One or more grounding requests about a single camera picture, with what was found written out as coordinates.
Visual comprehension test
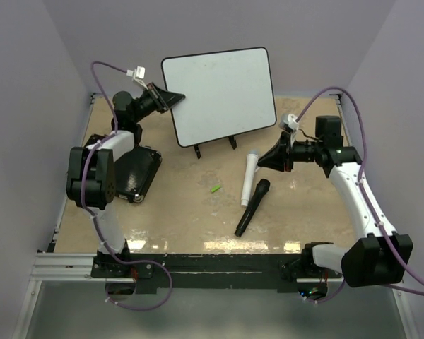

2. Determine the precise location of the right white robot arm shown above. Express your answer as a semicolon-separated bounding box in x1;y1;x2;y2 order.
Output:
258;114;413;287

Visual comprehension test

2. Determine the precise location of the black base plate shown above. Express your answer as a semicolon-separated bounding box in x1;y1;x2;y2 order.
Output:
90;252;343;295

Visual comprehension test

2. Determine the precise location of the black wire easel stand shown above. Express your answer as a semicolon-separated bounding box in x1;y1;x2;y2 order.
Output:
193;135;237;160

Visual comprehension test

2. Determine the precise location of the green marker cap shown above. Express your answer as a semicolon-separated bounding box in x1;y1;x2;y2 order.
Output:
210;185;221;193

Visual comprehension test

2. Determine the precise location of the white microphone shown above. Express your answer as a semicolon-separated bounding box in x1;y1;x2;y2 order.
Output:
240;150;259;207

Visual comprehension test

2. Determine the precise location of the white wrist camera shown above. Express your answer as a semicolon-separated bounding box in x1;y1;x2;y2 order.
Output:
126;66;148;90
279;113;300;133

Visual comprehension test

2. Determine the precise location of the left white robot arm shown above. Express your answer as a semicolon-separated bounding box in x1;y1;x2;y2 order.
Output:
66;83;186;277

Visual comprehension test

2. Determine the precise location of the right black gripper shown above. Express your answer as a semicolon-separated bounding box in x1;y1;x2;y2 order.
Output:
258;131;323;172

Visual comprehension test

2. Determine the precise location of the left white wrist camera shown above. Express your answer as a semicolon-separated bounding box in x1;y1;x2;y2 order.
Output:
126;66;148;90

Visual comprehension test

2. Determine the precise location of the white rectangular whiteboard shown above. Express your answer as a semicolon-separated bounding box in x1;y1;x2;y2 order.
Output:
161;47;277;148

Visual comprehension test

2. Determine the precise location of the aluminium frame rail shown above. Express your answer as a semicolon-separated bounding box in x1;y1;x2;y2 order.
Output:
12;251;96;339

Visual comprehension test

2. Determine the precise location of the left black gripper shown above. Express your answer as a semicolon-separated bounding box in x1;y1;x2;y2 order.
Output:
132;82;185;124

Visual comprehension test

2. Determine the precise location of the black flat case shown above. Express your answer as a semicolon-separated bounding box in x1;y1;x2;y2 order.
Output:
71;131;162;210

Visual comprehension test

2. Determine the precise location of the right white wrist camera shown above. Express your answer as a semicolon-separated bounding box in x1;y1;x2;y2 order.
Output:
279;113;300;133

